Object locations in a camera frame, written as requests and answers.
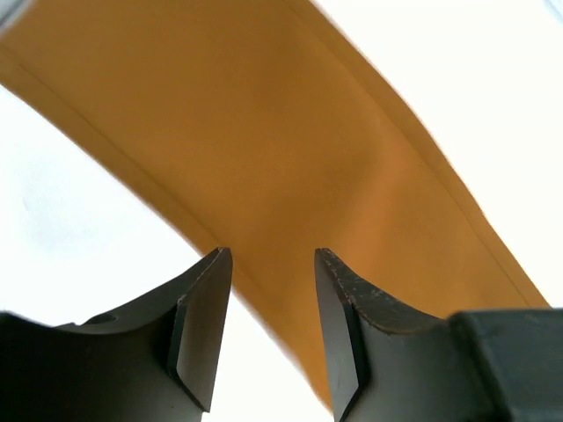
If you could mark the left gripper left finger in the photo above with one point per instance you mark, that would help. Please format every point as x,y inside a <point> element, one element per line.
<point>152,359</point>

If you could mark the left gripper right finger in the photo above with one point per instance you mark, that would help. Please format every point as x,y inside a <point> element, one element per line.
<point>387,361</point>

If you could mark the brown trousers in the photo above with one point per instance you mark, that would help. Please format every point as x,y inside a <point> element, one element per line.
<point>256,125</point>

